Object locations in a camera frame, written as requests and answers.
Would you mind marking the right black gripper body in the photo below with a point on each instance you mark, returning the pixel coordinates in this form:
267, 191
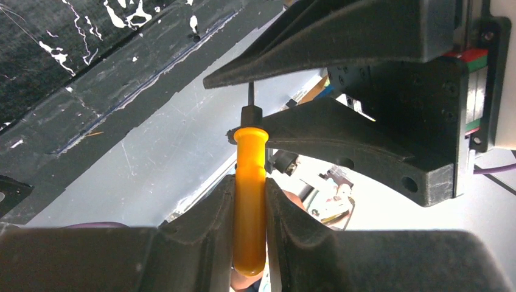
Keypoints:
452, 103

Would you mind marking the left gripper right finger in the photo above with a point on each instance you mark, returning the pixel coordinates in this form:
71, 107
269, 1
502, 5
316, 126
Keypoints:
305, 255

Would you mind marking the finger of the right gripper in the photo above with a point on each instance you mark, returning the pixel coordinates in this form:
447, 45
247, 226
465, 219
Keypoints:
317, 34
403, 150

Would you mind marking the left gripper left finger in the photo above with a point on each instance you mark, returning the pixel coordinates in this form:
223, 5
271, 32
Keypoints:
191, 253

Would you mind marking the orange handled screwdriver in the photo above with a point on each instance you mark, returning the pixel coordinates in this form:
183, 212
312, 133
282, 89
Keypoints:
249, 243

